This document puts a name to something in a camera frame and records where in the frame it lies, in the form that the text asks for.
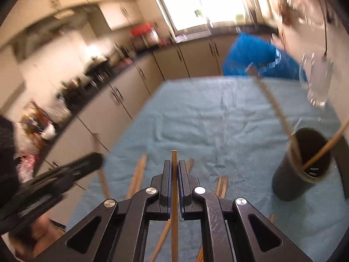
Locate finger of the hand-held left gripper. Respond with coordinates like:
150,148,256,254
52,153,104,186

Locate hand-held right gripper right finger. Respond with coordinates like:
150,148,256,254
178,160,313,262

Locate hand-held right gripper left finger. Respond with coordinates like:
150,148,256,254
35,160,173,262

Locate scatter of wooden chopsticks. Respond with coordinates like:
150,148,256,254
93,133,275,262

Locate tan wooden chopstick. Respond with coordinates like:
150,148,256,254
303,119,349,168
171,150,179,262
245,63,304,167

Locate black chopstick holder cup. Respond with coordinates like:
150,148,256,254
273,128,332,202

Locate person's left hand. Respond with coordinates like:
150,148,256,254
11,216,60,260

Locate pile of food packages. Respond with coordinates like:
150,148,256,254
17,100,72,175

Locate light blue towel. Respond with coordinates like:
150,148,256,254
67,77,347,262

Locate cream lower cabinets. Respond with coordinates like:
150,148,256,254
35,37,232,226

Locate black gas stove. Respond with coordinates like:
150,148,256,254
83,59,116,84

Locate dark kitchen countertop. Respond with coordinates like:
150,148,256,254
16,23,276,156

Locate grey range hood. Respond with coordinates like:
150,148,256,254
15,5,102,59

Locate red container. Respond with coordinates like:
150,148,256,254
130,23,154,38

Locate blue plastic bag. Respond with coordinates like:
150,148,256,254
222,32,308,83

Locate clear glass pitcher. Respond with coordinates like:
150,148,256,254
298,53,335,109

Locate bright kitchen window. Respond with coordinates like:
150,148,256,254
146,0,255,33

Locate black cable with plug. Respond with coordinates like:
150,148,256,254
322,0,329,62

